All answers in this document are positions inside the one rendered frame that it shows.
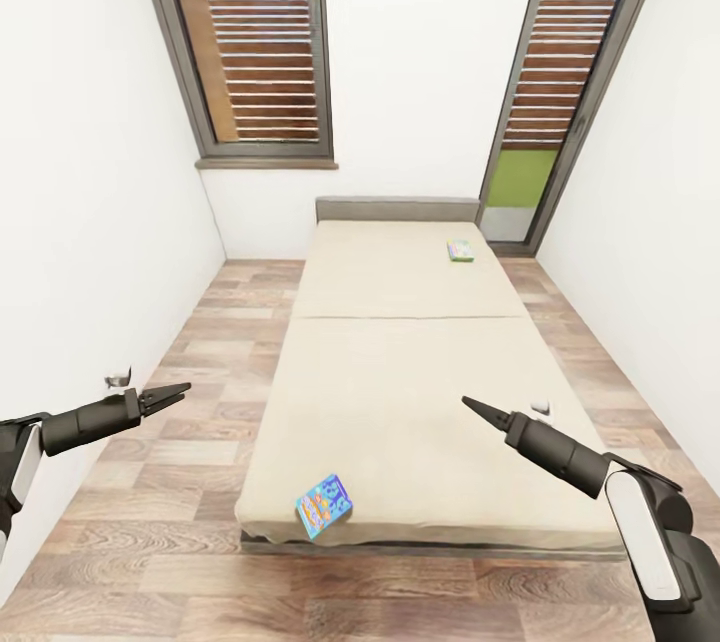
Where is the board game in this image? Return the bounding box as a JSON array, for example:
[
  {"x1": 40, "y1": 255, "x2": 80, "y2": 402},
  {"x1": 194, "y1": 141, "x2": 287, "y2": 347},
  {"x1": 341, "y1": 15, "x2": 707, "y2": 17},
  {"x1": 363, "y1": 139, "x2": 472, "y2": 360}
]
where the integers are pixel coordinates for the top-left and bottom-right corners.
[
  {"x1": 296, "y1": 474, "x2": 354, "y2": 540},
  {"x1": 447, "y1": 239, "x2": 474, "y2": 261}
]

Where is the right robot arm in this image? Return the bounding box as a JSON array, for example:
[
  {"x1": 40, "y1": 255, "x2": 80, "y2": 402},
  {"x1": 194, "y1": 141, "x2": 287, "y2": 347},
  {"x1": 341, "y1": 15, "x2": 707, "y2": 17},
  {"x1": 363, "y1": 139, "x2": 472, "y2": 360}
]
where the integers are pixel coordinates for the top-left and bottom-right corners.
[{"x1": 461, "y1": 394, "x2": 720, "y2": 642}]

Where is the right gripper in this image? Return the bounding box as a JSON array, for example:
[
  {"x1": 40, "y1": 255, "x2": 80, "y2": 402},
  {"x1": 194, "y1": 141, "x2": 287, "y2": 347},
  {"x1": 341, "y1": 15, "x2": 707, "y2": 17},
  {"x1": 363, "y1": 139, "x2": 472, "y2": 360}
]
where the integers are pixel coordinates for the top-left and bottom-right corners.
[{"x1": 461, "y1": 396, "x2": 579, "y2": 479}]

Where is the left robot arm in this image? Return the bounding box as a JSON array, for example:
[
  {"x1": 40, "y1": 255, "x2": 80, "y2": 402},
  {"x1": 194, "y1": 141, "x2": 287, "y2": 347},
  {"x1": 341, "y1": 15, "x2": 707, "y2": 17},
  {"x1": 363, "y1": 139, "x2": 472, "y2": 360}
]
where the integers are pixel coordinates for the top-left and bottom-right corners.
[{"x1": 0, "y1": 362, "x2": 192, "y2": 564}]

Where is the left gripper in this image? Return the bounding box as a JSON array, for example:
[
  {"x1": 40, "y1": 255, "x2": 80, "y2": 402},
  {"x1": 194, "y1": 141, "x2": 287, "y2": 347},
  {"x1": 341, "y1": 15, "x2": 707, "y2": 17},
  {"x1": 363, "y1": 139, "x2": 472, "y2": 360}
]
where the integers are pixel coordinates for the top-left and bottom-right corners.
[{"x1": 76, "y1": 382, "x2": 192, "y2": 445}]

